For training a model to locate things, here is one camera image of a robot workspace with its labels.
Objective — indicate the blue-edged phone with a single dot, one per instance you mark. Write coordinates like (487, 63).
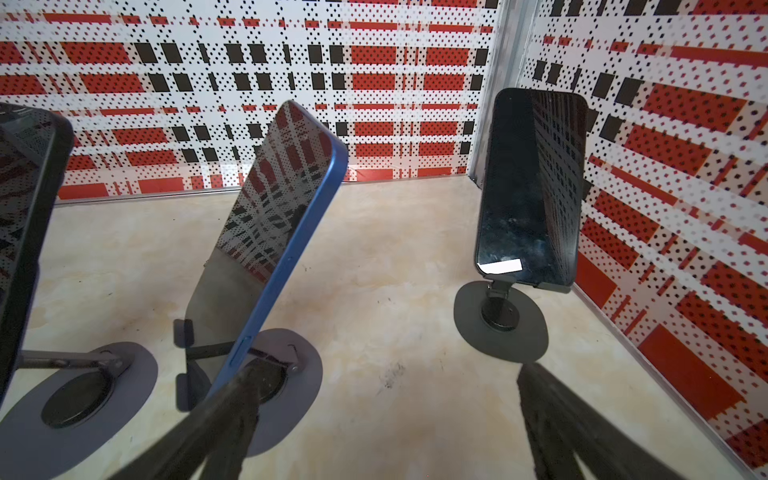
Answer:
(298, 168)

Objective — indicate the grey stand of blue phone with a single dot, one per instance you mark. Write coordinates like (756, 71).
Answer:
(289, 374)

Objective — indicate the black phone with white sticker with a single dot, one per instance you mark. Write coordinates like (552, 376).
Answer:
(533, 188)

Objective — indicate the dark grey far-right phone stand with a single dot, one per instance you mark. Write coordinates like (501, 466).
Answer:
(501, 321)

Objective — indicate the black phone with pink edge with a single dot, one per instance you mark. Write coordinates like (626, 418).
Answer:
(36, 145)

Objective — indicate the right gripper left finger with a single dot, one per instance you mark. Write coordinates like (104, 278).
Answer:
(212, 440)

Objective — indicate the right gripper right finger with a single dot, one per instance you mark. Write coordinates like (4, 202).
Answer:
(565, 433)

